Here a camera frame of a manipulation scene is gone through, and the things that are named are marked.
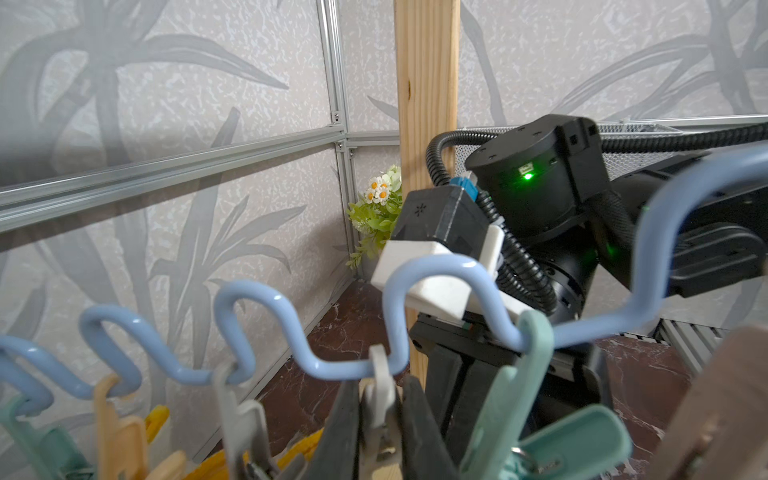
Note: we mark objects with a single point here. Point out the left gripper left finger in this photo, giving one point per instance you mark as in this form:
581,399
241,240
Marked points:
336,456

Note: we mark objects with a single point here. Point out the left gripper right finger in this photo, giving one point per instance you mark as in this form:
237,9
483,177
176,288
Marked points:
424,454

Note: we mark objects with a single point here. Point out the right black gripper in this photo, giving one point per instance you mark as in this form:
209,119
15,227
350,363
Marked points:
464,361

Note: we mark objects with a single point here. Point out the blue clip hanger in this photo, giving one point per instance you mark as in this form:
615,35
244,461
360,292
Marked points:
579,446

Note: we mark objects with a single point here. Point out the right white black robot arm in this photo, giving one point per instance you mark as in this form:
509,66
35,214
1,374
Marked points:
548,185

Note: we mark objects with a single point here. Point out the potted white flower plant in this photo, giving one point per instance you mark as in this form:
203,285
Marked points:
375,214

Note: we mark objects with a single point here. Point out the wooden hanging rack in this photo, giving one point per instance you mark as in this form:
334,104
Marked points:
427,41

